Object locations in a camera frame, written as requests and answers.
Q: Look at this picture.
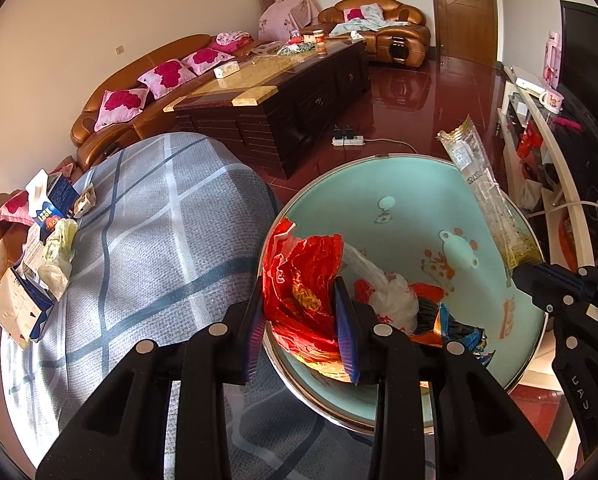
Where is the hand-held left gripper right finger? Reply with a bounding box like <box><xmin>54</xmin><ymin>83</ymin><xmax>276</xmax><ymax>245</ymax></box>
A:
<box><xmin>335</xmin><ymin>277</ymin><xmax>562</xmax><ymax>480</ymax></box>

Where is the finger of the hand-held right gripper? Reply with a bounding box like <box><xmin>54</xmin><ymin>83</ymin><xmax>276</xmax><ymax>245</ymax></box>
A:
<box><xmin>516</xmin><ymin>255</ymin><xmax>598</xmax><ymax>286</ymax></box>
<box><xmin>511</xmin><ymin>275</ymin><xmax>598</xmax><ymax>322</ymax></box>

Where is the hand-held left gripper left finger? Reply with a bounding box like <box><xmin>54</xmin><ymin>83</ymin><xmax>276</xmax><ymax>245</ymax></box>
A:
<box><xmin>36</xmin><ymin>280</ymin><xmax>265</xmax><ymax>480</ymax></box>

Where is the white plastic bag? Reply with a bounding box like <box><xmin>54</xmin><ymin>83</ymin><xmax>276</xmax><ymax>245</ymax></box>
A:
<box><xmin>341</xmin><ymin>245</ymin><xmax>420</xmax><ymax>335</ymax></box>

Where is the red plastic bag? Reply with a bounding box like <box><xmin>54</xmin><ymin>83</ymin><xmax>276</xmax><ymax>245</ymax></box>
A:
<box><xmin>262</xmin><ymin>218</ymin><xmax>360</xmax><ymax>378</ymax></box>

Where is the black ribbed plastic tray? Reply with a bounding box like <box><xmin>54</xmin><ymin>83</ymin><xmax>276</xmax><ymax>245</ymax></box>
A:
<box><xmin>416</xmin><ymin>297</ymin><xmax>452</xmax><ymax>336</ymax></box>

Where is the orange and blue snack wrapper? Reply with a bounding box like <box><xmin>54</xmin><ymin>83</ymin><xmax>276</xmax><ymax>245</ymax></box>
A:
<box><xmin>436</xmin><ymin>305</ymin><xmax>488</xmax><ymax>358</ymax></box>

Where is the clear plastic food bag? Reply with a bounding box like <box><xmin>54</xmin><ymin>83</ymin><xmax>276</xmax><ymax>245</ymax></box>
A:
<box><xmin>437</xmin><ymin>116</ymin><xmax>544</xmax><ymax>268</ymax></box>

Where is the light teal cartoon waste bin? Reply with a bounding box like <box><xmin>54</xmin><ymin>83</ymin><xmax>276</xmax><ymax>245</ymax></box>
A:
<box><xmin>255</xmin><ymin>154</ymin><xmax>550</xmax><ymax>433</ymax></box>

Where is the white bag on stand shelf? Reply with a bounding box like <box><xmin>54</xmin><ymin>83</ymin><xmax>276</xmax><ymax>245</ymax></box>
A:
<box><xmin>521</xmin><ymin>177</ymin><xmax>544</xmax><ymax>211</ymax></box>

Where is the cream television stand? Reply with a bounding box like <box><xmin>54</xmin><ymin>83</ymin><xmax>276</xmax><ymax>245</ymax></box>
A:
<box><xmin>496</xmin><ymin>65</ymin><xmax>598</xmax><ymax>271</ymax></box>

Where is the red knot ornament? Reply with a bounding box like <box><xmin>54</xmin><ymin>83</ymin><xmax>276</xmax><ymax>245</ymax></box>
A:
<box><xmin>516</xmin><ymin>125</ymin><xmax>540</xmax><ymax>161</ymax></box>

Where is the grey plaid blanket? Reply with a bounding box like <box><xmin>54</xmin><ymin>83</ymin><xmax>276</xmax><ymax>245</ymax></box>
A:
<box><xmin>0</xmin><ymin>131</ymin><xmax>380</xmax><ymax>480</ymax></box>

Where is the white cartoon mug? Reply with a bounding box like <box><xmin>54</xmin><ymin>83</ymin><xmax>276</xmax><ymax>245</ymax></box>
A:
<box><xmin>540</xmin><ymin>90</ymin><xmax>566</xmax><ymax>113</ymax></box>

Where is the white media player box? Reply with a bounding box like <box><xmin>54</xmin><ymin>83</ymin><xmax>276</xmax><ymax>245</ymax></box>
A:
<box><xmin>509</xmin><ymin>66</ymin><xmax>547</xmax><ymax>96</ymax></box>

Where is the pale yellow plastic bag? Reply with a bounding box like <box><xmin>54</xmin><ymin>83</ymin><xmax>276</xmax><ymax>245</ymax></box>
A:
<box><xmin>39</xmin><ymin>218</ymin><xmax>77</xmax><ymax>296</ymax></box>

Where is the black television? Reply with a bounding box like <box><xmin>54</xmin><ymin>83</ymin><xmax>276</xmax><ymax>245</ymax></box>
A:
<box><xmin>559</xmin><ymin>0</ymin><xmax>598</xmax><ymax>126</ymax></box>

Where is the small brown and white box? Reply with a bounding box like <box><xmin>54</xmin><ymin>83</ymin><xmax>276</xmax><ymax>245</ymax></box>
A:
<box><xmin>73</xmin><ymin>186</ymin><xmax>96</xmax><ymax>217</ymax></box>

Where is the dark wooden coffee table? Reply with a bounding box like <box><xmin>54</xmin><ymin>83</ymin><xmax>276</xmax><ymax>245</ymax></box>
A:
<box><xmin>163</xmin><ymin>39</ymin><xmax>371</xmax><ymax>181</ymax></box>

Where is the white cardboard box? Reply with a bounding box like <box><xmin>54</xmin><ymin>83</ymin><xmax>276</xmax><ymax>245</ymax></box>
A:
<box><xmin>0</xmin><ymin>265</ymin><xmax>55</xmax><ymax>343</ymax></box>

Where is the long brown leather sofa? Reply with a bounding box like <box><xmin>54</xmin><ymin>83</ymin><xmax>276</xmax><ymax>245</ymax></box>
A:
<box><xmin>70</xmin><ymin>34</ymin><xmax>280</xmax><ymax>171</ymax></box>

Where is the brown wooden door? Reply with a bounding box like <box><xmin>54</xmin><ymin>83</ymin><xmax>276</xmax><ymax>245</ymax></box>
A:
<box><xmin>427</xmin><ymin>0</ymin><xmax>500</xmax><ymax>61</ymax></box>

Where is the small brown leather sofa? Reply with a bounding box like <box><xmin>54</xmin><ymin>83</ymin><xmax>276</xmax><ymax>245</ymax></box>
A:
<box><xmin>318</xmin><ymin>0</ymin><xmax>431</xmax><ymax>68</ymax></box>

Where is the folded pink blanket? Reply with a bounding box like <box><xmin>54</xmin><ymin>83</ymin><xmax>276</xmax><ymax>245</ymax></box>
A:
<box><xmin>215</xmin><ymin>32</ymin><xmax>255</xmax><ymax>53</ymax></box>

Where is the light blue floral blanket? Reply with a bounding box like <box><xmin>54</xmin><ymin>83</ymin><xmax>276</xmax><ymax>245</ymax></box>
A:
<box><xmin>329</xmin><ymin>4</ymin><xmax>412</xmax><ymax>38</ymax></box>

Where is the pink floral cloth cover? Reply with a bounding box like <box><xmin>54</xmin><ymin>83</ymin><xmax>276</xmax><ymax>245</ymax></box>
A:
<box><xmin>257</xmin><ymin>0</ymin><xmax>313</xmax><ymax>42</ymax></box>

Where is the white power cable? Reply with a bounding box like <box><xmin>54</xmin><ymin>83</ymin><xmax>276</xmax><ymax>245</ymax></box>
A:
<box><xmin>363</xmin><ymin>137</ymin><xmax>420</xmax><ymax>153</ymax></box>

